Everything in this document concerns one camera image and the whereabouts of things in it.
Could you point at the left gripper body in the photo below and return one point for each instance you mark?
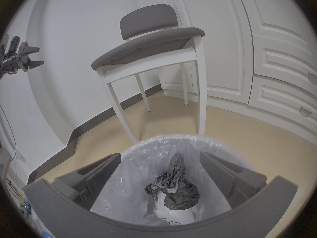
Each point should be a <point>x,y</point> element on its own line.
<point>21,62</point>

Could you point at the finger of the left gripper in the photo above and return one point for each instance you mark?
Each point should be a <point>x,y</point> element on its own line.
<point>29,49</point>
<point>34,65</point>

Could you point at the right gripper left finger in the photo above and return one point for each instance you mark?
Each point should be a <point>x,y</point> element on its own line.
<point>99,180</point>

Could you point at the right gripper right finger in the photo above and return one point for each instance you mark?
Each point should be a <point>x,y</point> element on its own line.
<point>223,177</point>

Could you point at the clear plastic bag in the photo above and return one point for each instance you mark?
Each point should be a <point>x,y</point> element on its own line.
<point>128,190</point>

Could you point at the black plastic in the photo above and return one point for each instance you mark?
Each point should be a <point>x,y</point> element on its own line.
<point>183,194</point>

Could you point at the white printed wrapper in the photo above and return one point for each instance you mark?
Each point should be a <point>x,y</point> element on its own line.
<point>173,214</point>

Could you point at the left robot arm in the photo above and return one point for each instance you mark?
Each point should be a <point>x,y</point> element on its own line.
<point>13,46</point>

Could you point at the white trash bin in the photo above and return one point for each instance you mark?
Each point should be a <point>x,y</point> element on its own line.
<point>193,155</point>

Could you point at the grey padded white chair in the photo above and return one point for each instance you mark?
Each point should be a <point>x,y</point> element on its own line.
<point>148,41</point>

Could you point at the white wardrobe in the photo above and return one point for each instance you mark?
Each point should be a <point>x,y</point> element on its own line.
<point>272,58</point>

